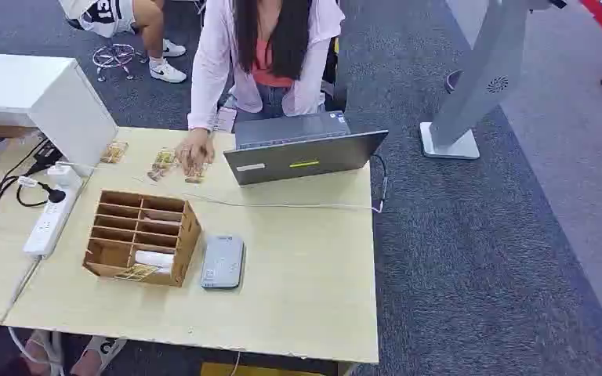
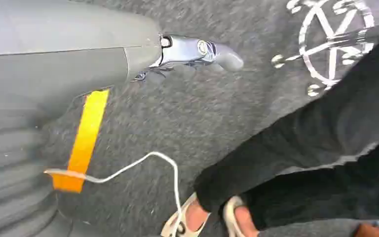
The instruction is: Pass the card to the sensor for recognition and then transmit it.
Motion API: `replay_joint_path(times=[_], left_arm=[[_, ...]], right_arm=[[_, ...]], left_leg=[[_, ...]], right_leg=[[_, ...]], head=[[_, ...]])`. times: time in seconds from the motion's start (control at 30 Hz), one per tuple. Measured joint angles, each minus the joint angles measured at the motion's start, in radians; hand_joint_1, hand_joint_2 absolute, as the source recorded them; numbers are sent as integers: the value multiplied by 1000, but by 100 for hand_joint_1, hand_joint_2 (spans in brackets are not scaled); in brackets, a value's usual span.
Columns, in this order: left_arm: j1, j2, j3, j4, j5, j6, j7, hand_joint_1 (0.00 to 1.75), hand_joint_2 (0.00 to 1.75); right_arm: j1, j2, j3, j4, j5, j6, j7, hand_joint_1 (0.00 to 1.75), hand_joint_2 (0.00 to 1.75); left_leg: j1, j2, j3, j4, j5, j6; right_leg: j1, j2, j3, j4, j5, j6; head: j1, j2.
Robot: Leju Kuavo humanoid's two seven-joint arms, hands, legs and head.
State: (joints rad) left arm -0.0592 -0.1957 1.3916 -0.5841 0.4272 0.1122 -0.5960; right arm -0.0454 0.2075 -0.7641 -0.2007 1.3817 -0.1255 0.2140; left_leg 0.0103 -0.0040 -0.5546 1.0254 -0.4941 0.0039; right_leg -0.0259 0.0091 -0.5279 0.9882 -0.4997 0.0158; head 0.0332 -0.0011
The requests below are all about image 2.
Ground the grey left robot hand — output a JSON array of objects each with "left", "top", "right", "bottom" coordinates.
[{"left": 0, "top": 0, "right": 244, "bottom": 135}]

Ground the yellow tape strip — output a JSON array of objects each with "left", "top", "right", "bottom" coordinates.
[{"left": 50, "top": 89, "right": 111, "bottom": 194}]

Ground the ribbed grey left arm sleeve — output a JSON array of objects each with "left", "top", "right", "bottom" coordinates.
[{"left": 0, "top": 109, "right": 76, "bottom": 237}]

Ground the pale sandal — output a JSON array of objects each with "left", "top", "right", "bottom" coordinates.
[
  {"left": 160, "top": 192, "right": 211, "bottom": 237},
  {"left": 222, "top": 196, "right": 246, "bottom": 237}
]

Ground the silver chair star base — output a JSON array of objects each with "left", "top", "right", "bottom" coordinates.
[{"left": 270, "top": 0, "right": 377, "bottom": 97}]

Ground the person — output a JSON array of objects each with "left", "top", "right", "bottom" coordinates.
[{"left": 183, "top": 21, "right": 379, "bottom": 237}]

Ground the white cable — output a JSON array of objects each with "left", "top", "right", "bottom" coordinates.
[{"left": 43, "top": 151, "right": 184, "bottom": 237}]

